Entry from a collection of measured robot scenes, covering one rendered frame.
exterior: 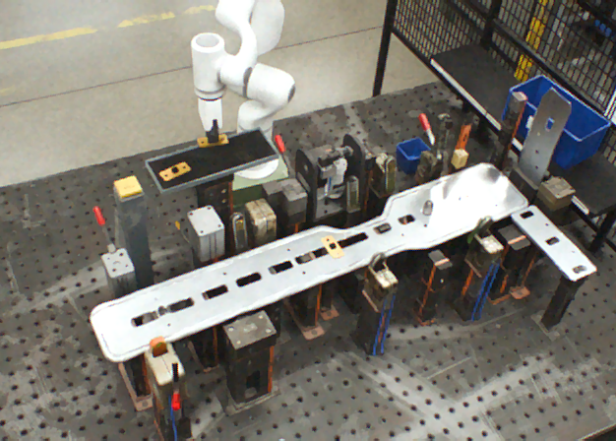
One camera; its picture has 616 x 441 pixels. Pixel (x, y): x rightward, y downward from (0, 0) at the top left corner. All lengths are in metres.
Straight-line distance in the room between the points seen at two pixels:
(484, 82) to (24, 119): 2.48
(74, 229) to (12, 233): 0.21
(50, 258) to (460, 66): 1.62
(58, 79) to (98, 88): 0.24
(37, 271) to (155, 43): 2.39
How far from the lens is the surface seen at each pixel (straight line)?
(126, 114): 4.22
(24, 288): 2.58
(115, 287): 2.13
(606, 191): 2.59
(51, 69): 4.61
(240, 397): 2.20
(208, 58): 1.97
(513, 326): 2.54
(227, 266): 2.16
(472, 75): 2.89
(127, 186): 2.17
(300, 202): 2.25
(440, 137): 2.41
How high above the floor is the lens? 2.69
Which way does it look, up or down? 48 degrees down
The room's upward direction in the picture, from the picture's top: 5 degrees clockwise
